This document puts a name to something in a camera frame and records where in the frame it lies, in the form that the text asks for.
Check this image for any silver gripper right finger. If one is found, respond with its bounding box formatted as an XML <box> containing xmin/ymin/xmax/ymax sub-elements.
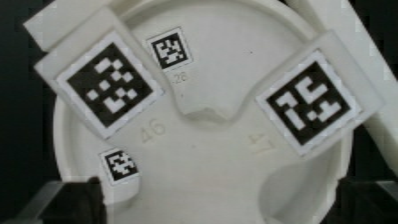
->
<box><xmin>337</xmin><ymin>178</ymin><xmax>398</xmax><ymax>224</ymax></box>

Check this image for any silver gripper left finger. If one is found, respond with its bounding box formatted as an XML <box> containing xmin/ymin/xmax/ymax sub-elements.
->
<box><xmin>17</xmin><ymin>177</ymin><xmax>107</xmax><ymax>224</ymax></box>

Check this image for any white round table top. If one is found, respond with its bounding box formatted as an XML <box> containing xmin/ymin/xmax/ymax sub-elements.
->
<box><xmin>50</xmin><ymin>0</ymin><xmax>358</xmax><ymax>224</ymax></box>

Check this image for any white cross-shaped table base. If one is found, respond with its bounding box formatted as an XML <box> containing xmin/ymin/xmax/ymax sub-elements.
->
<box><xmin>24</xmin><ymin>6</ymin><xmax>388</xmax><ymax>224</ymax></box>

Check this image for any white cylindrical table leg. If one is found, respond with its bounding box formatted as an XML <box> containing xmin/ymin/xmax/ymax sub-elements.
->
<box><xmin>177</xmin><ymin>88</ymin><xmax>248</xmax><ymax>123</ymax></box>

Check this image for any white right fence block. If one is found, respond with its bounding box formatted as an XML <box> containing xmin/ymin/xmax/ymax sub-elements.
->
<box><xmin>290</xmin><ymin>0</ymin><xmax>398</xmax><ymax>174</ymax></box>

